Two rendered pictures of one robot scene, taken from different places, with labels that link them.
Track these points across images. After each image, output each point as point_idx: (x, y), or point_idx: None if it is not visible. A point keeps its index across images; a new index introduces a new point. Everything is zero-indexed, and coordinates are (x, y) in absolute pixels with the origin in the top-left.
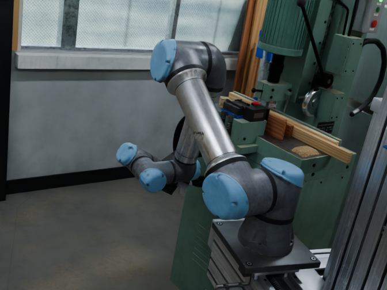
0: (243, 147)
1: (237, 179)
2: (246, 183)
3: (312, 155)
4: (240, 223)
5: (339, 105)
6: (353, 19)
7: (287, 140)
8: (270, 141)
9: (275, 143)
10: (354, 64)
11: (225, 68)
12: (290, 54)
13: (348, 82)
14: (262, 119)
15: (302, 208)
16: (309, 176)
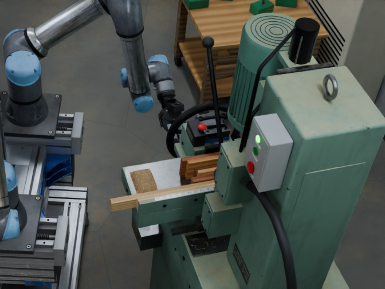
0: (175, 147)
1: (12, 35)
2: (9, 40)
3: (133, 183)
4: (54, 108)
5: (207, 218)
6: (243, 131)
7: (176, 180)
8: (172, 161)
9: (167, 163)
10: (223, 187)
11: (116, 16)
12: (227, 112)
13: (263, 243)
14: (192, 144)
15: (179, 284)
16: (181, 254)
